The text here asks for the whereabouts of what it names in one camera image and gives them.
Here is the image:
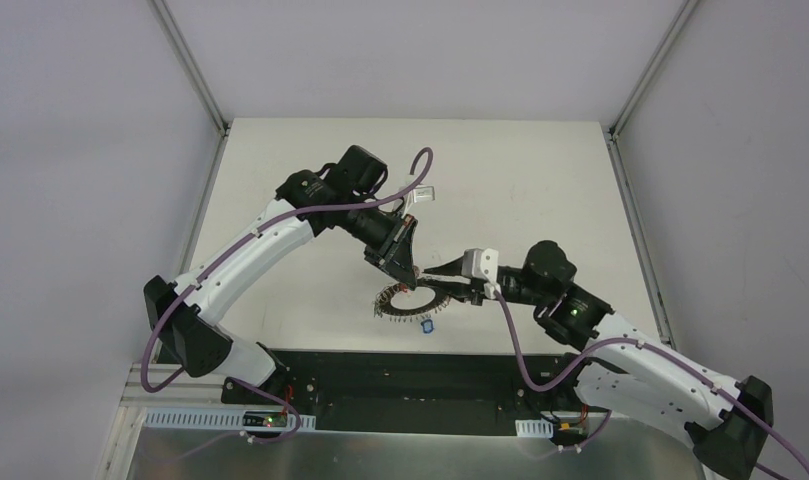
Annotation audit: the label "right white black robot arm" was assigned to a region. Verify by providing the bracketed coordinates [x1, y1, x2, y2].
[418, 240, 773, 479]

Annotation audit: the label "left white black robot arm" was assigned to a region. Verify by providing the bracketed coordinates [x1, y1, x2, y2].
[143, 145, 433, 405]

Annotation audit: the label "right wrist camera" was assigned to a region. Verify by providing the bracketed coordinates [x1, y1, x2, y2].
[463, 248, 499, 278]

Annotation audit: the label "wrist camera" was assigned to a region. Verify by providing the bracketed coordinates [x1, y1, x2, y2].
[463, 248, 499, 278]
[400, 185, 436, 215]

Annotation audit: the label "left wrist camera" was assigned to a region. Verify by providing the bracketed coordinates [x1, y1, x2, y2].
[400, 185, 436, 215]

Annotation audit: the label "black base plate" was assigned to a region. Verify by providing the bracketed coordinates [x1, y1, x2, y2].
[261, 350, 582, 436]

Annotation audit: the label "right white cable duct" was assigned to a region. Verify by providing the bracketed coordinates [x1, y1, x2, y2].
[515, 418, 554, 439]

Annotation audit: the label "white cable duct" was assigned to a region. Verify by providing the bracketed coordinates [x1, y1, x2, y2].
[143, 407, 296, 433]
[515, 418, 554, 439]

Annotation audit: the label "left white cable duct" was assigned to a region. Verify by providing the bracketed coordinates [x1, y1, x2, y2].
[143, 407, 296, 433]

